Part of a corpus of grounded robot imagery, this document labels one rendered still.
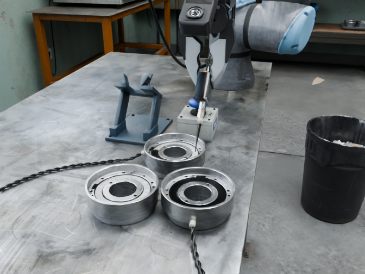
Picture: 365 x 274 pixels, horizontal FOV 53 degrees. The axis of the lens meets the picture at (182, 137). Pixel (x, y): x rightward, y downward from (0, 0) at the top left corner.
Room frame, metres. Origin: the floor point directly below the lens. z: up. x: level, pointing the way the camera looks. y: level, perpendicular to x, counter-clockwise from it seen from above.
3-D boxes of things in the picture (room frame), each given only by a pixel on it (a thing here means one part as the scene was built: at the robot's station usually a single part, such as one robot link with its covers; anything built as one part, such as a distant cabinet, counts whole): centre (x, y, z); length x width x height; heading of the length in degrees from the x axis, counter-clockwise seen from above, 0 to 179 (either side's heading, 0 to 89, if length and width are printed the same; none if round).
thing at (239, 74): (1.02, -0.13, 0.85); 0.15 x 0.15 x 0.10
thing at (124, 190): (0.44, 0.09, 0.82); 0.10 x 0.10 x 0.04
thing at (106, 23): (3.27, 0.58, 0.39); 1.50 x 0.62 x 0.78; 165
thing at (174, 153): (0.55, 0.01, 0.82); 0.10 x 0.10 x 0.04
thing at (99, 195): (0.44, 0.09, 0.82); 0.08 x 0.08 x 0.02
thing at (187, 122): (0.69, -0.03, 0.82); 0.08 x 0.07 x 0.05; 165
